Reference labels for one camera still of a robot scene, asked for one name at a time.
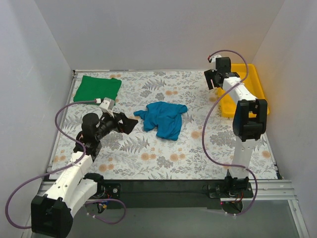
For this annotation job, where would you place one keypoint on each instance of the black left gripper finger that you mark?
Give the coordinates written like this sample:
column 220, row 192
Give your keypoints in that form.
column 120, row 118
column 129, row 126

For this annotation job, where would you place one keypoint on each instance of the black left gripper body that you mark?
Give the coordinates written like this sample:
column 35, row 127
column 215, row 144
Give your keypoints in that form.
column 119, row 121

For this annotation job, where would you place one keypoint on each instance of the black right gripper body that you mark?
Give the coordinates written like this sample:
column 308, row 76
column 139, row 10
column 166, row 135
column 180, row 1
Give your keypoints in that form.
column 215, row 79

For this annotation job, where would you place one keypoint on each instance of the blue t shirt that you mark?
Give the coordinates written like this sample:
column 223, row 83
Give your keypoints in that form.
column 165, row 117

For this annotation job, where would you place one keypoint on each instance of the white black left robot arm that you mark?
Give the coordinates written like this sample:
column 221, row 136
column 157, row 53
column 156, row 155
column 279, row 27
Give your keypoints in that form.
column 52, row 213

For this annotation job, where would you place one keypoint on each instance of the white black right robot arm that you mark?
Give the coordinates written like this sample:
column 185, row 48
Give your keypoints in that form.
column 249, row 123

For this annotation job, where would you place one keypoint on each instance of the green folded t shirt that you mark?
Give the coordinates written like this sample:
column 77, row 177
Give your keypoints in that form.
column 92, row 88

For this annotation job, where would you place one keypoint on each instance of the floral patterned table mat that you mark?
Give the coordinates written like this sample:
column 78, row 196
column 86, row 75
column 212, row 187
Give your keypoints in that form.
column 205, row 145

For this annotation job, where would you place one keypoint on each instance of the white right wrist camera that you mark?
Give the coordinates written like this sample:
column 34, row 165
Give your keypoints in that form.
column 212, row 61

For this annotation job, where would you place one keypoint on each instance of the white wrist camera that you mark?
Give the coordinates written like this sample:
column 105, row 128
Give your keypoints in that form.
column 107, row 105
column 212, row 61

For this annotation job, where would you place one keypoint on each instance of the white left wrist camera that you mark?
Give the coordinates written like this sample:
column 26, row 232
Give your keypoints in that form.
column 107, row 105

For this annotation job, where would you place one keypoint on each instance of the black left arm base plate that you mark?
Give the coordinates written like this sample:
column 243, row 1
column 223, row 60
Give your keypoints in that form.
column 108, row 190

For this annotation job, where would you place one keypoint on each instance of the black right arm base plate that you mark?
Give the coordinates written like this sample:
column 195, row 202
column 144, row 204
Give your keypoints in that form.
column 218, row 189

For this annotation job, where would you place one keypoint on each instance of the aluminium frame rail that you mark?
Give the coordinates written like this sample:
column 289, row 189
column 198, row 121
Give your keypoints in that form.
column 186, row 209

